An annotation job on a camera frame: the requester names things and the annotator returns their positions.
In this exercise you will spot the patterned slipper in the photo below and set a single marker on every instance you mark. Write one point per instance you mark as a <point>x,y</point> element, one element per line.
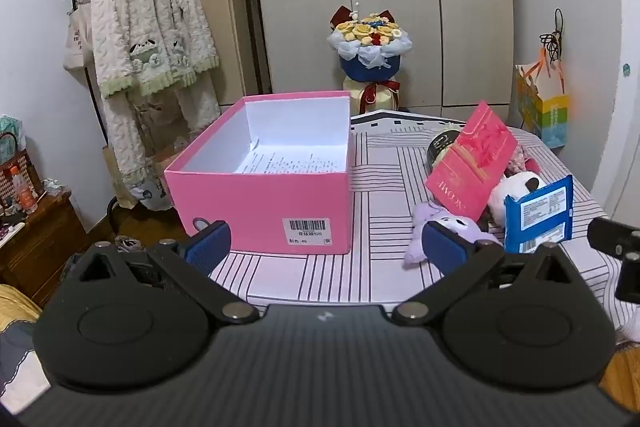
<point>129,243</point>

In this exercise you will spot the pink red booklet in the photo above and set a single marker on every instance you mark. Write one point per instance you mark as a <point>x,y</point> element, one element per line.
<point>470,162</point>

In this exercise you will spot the cream gift box red ribbon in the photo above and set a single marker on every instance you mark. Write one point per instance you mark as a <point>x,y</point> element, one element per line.
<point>380,99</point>

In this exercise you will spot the white wardrobe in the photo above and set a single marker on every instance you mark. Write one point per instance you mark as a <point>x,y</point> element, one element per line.
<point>390,7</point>

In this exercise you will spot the white refrigerator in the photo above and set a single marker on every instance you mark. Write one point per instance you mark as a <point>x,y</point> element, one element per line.
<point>627,132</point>

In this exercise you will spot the assorted small cosmetics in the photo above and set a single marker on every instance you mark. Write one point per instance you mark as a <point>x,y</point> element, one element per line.
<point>10,227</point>

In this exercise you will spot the striped white tablecloth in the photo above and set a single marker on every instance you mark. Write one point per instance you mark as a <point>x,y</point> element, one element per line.
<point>390,187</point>

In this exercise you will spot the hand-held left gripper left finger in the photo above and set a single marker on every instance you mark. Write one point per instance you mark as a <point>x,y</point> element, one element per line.
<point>207,247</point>

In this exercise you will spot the orange drink bottle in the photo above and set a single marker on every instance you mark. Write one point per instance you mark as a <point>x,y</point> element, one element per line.
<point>22,192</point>

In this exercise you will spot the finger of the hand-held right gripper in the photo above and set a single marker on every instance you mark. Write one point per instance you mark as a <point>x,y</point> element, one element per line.
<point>612,234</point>

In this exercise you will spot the colourful paper bag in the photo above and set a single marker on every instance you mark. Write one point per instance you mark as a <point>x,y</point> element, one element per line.
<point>545,107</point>

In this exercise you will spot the purple plush toy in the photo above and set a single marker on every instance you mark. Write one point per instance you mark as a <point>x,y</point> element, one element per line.
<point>425,214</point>

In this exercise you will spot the cream tote bag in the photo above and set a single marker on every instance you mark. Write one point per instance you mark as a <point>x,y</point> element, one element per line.
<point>77,42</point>

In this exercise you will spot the white plush toy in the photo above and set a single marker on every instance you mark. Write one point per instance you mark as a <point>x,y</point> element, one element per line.
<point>505,197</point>

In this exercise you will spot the woven handbag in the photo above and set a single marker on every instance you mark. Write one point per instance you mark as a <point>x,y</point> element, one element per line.
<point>6,157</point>

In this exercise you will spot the cream fluffy cardigan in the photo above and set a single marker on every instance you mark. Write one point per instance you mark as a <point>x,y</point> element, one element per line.
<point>150,7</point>

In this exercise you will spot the green tissue pack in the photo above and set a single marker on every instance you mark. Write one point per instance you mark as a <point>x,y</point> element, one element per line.
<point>10,127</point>

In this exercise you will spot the yellow printed bedding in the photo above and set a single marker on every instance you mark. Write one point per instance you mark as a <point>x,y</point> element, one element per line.
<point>15,302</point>

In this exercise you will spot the black gold round packet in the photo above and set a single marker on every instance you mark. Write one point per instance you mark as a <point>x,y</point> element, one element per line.
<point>440,147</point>

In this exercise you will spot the flower bouquet blue wrap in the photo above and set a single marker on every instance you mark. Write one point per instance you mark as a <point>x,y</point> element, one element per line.
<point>370,52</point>

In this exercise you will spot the wooden cabinet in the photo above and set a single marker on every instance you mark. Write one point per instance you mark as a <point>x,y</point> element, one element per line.
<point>45,247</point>

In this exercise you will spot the pink cardboard box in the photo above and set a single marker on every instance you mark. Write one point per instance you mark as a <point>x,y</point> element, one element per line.
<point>250,202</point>

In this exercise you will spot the printed paper sheet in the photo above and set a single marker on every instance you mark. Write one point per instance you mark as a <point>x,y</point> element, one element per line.
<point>295,162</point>

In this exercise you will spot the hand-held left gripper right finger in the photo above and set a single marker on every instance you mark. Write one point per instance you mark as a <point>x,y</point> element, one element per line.
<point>445,249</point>

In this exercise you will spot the pink fuzzy item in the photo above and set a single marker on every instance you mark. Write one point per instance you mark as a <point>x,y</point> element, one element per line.
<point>530,164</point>

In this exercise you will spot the blue packet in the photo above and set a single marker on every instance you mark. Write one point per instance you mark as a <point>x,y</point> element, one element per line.
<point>540,212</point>

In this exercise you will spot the cream fluffy pajama pants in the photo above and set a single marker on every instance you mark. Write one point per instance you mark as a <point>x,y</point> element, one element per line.
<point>195,107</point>

